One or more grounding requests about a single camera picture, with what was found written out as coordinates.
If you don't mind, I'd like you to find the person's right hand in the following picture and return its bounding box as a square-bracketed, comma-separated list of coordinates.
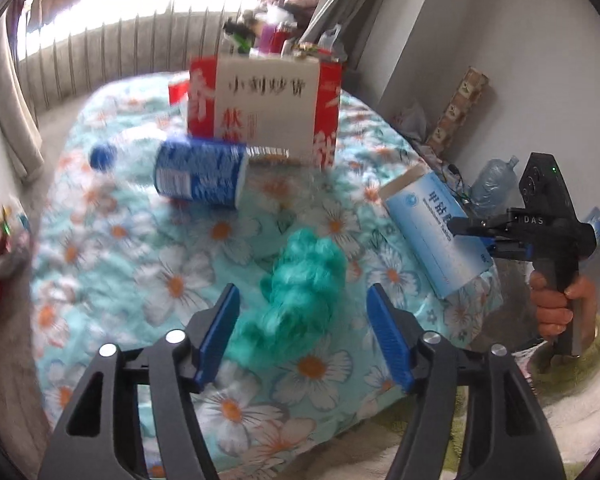
[529, 270, 600, 346]

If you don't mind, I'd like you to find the blue white medicine box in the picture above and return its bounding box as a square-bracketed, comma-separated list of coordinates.
[378, 162, 496, 300]

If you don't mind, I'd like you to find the large clear water jug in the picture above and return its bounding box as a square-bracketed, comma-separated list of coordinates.
[467, 156, 521, 213]

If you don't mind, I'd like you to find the tall patterned cardboard box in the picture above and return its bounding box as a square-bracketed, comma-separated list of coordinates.
[427, 66, 491, 153]

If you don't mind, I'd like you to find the pile of small household items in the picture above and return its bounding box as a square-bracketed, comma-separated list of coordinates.
[220, 7, 346, 63]

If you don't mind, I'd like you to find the floral turquoise blanket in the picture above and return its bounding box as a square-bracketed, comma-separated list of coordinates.
[30, 72, 503, 476]

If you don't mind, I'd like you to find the blue label plastic bottle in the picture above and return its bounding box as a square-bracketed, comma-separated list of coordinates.
[89, 137, 291, 209]

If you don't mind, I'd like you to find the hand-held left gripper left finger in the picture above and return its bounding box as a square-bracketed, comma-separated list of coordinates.
[37, 283, 241, 480]

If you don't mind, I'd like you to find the white radiator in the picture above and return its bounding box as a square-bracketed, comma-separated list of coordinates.
[20, 7, 251, 111]

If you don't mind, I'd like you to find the red white carton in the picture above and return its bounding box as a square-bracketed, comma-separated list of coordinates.
[169, 55, 343, 170]

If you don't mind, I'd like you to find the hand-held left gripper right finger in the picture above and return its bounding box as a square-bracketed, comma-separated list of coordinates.
[367, 283, 568, 480]

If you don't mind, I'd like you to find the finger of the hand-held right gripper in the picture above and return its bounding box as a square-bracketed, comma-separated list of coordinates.
[480, 237, 536, 264]
[450, 209, 518, 238]

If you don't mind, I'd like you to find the white plastic bag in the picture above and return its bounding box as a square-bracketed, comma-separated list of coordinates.
[392, 102, 428, 143]

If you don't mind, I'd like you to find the teal mesh bundle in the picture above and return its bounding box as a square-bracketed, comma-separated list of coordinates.
[257, 227, 348, 361]

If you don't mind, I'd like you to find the beige curtain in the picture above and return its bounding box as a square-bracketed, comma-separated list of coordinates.
[0, 15, 46, 183]

